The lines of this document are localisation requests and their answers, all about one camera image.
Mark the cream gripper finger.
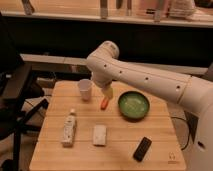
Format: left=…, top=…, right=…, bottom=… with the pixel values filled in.
left=102, top=85, right=113, bottom=99

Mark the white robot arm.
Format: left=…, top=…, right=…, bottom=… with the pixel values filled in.
left=86, top=41, right=213, bottom=171

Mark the green ceramic bowl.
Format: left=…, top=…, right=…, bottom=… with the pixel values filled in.
left=118, top=91, right=150, bottom=120

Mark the orange carrot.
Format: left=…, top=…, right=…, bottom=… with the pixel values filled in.
left=101, top=98, right=109, bottom=110

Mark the white sponge block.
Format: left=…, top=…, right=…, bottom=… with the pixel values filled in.
left=93, top=125, right=107, bottom=146

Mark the white plastic bottle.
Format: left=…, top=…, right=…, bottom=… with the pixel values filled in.
left=61, top=109, right=77, bottom=147

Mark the black phone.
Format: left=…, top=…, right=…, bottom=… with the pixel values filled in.
left=133, top=137, right=152, bottom=162

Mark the black office chair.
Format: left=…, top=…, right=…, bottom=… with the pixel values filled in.
left=0, top=13, right=48, bottom=171

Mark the black cable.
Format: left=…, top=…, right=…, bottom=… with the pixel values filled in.
left=172, top=115, right=192, bottom=151

